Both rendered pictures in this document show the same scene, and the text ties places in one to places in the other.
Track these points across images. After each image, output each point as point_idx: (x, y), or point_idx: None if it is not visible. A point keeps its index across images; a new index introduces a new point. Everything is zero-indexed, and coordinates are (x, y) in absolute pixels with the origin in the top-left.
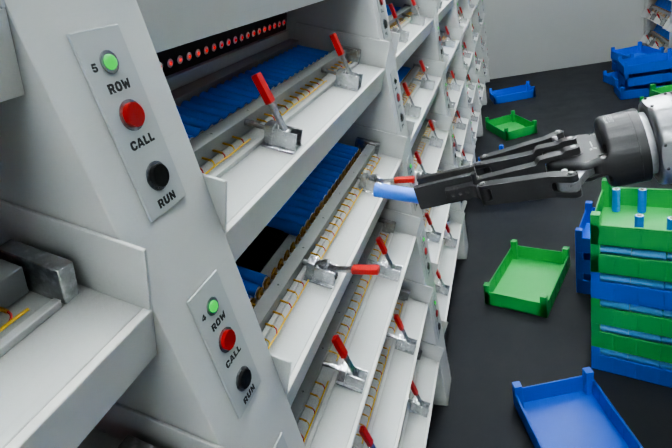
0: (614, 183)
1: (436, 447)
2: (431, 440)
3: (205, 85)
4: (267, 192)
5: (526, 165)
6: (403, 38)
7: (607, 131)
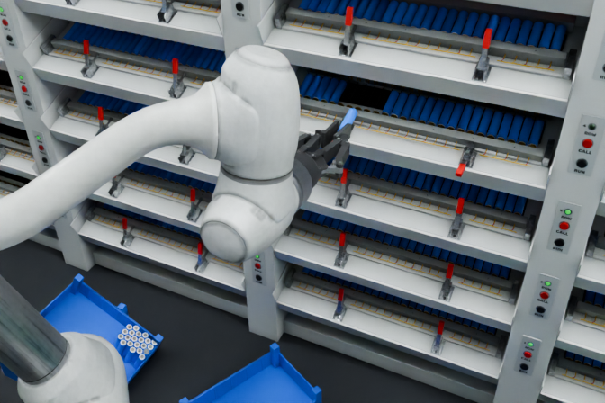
0: None
1: (441, 398)
2: (449, 396)
3: None
4: (298, 51)
5: (308, 145)
6: None
7: None
